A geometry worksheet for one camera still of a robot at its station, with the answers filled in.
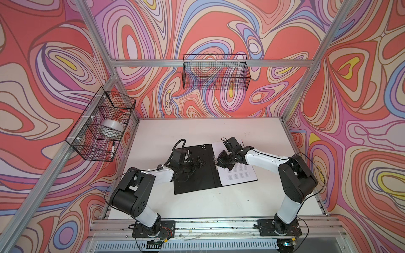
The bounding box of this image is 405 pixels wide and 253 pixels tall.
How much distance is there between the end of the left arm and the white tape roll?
0.28 meters

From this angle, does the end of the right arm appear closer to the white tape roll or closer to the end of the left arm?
the end of the left arm

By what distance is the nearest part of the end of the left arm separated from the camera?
73cm

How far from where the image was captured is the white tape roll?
0.72 meters
